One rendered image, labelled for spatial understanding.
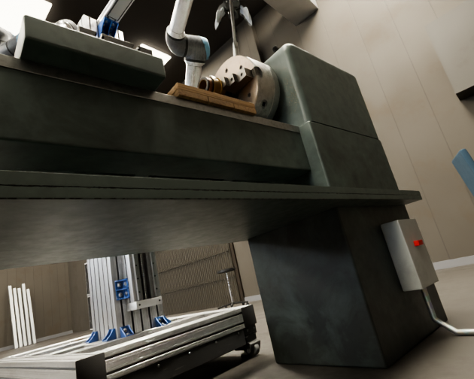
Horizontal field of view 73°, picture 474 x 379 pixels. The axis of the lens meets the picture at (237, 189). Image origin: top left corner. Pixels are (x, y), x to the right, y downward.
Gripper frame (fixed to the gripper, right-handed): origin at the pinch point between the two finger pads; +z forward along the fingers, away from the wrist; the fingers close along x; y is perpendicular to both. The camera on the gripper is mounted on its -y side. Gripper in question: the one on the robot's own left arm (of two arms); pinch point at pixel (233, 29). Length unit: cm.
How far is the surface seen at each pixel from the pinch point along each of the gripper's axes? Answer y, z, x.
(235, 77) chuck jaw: 9.7, 26.1, -0.8
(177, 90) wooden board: 43, 44, -16
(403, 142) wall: -263, -3, 188
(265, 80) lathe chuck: 7.6, 27.2, 11.0
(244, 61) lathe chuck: 6.4, 18.1, 3.5
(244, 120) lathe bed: 25, 48, 2
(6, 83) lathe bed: 70, 52, -43
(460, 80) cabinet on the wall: -202, -49, 223
